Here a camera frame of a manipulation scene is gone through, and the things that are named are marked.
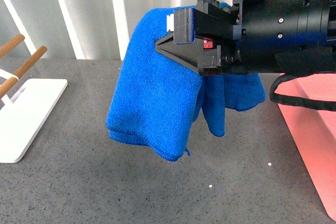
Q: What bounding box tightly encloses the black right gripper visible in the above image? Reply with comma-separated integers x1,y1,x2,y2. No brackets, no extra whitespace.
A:
155,0,328,76

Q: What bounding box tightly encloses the blue microfiber cloth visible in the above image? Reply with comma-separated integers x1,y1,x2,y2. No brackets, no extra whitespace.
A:
106,8,266,162

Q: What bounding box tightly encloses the white curtain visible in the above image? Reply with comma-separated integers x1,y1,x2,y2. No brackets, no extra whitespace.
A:
1,0,232,60

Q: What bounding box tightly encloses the pink plastic bin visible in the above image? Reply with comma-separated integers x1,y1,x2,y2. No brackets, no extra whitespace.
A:
276,74,335,220

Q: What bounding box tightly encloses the white towel rack stand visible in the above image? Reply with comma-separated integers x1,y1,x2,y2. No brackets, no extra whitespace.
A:
1,79,68,163

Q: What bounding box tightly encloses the wooden rack rod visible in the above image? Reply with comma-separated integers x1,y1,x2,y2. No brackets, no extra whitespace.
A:
1,46,47,99
0,34,25,59

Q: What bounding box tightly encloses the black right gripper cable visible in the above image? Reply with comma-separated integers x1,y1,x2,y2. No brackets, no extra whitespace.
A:
270,73,336,111

